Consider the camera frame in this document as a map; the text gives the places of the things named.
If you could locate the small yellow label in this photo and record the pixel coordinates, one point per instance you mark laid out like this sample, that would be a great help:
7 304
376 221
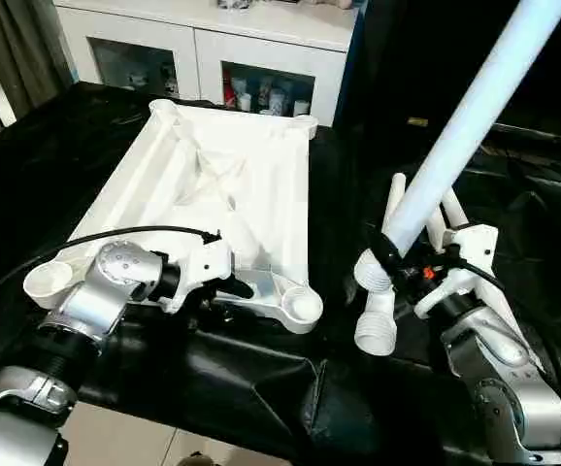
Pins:
417 122

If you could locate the black work mat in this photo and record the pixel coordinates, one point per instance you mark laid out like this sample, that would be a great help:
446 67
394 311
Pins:
261 398

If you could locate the white table top frame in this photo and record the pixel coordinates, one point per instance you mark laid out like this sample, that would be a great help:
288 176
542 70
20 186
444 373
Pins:
222 184

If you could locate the white plastic table leg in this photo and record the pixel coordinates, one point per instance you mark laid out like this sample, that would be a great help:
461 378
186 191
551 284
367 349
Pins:
378 320
436 228
475 116
453 209

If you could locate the white glass-door cabinet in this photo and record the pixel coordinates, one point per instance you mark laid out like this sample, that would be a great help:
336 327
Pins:
203 44

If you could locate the grey curtain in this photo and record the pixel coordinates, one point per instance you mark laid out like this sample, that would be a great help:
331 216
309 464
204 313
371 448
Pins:
18 49

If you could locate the black metal rail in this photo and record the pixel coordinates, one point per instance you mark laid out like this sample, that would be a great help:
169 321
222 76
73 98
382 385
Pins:
543 136

